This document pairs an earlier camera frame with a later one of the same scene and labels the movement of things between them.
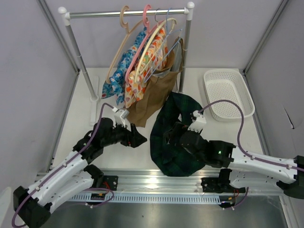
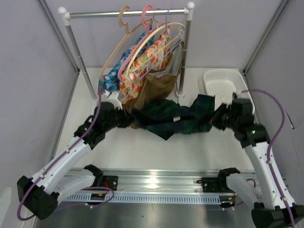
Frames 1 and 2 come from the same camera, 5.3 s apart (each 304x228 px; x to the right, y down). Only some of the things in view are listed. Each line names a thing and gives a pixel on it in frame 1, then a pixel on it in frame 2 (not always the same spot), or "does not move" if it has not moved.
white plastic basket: x=227 y=84 does not move
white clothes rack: x=188 y=10 does not move
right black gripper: x=178 y=129 to x=214 y=119
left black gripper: x=133 y=138 to x=126 y=118
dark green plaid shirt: x=177 y=108 to x=167 y=119
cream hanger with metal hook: x=158 y=23 to x=147 y=41
